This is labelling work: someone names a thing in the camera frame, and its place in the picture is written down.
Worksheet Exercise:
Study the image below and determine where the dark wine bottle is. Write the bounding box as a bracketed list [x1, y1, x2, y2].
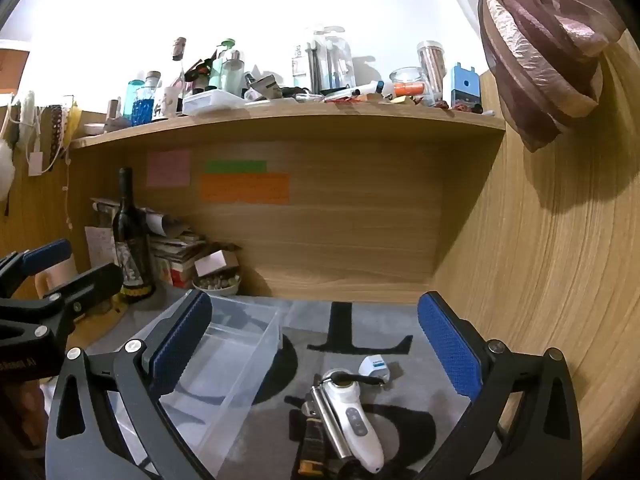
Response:
[112, 167, 156, 304]

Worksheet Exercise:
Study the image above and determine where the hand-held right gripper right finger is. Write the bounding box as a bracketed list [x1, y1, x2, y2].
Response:
[417, 290, 585, 480]

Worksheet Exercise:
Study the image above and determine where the pink sticky note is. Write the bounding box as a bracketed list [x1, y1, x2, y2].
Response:
[146, 149, 192, 189]

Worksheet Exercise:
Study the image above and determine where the clear plastic storage bin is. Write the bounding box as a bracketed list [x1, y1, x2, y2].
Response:
[107, 287, 282, 478]

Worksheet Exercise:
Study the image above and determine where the tall jar of sticks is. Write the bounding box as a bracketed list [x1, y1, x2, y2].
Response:
[417, 41, 447, 107]

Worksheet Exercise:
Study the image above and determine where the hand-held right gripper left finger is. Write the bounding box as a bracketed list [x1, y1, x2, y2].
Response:
[45, 289, 216, 480]

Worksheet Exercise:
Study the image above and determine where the green sticky note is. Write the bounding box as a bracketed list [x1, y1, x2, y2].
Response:
[205, 160, 268, 174]

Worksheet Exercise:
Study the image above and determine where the green cap bottle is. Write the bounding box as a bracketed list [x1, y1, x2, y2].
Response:
[209, 38, 246, 95]

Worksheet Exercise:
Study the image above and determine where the patterned hanging strap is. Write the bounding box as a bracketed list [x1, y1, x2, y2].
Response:
[47, 104, 67, 162]

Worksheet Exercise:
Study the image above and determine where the white cup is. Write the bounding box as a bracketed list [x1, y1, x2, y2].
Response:
[159, 86, 182, 117]

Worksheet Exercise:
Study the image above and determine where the round glass jar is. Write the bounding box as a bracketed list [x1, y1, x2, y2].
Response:
[389, 67, 432, 107]

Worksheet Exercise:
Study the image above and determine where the white electric shaver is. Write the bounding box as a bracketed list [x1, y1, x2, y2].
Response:
[320, 367, 387, 475]

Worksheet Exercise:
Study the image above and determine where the white charger with cable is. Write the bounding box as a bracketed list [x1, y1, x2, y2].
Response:
[22, 91, 47, 177]

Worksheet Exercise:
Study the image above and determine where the clear flat plastic box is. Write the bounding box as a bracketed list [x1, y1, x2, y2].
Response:
[182, 89, 247, 117]

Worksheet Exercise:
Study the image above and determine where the orange sticky note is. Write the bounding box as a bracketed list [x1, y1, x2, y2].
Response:
[201, 173, 291, 205]

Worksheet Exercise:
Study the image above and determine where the white marker pen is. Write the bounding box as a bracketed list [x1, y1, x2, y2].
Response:
[322, 82, 386, 103]

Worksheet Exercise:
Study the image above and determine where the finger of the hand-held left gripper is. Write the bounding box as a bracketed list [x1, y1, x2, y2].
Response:
[0, 238, 72, 301]
[30, 261, 124, 342]

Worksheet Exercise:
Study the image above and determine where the small white blue box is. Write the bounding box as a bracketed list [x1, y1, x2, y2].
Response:
[358, 354, 394, 384]

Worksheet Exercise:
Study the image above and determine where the stack of magazines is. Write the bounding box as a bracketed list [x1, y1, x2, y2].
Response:
[90, 197, 207, 289]

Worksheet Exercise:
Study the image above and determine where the grey printed mat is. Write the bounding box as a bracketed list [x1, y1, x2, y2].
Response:
[90, 294, 502, 480]

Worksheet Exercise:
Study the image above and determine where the wooden shelf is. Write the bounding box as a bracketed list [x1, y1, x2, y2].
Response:
[70, 104, 507, 151]

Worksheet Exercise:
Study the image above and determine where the bowl of nuts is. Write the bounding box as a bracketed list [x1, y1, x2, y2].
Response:
[192, 272, 242, 297]

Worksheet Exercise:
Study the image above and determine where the open cardboard box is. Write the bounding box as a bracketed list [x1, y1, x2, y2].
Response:
[192, 244, 244, 279]

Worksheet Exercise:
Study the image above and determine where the black yellow utility knife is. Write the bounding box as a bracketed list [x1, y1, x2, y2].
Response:
[298, 412, 329, 476]

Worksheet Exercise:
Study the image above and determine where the blue glass tumbler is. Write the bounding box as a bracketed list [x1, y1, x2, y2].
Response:
[131, 80, 158, 127]

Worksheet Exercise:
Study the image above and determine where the silver metal tool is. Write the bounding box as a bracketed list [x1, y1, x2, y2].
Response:
[302, 385, 357, 462]

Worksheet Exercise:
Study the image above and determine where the white paper sheet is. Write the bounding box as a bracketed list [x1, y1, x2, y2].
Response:
[84, 226, 117, 270]

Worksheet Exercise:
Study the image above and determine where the clear pen packaging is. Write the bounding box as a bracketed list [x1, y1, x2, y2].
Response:
[292, 25, 357, 96]

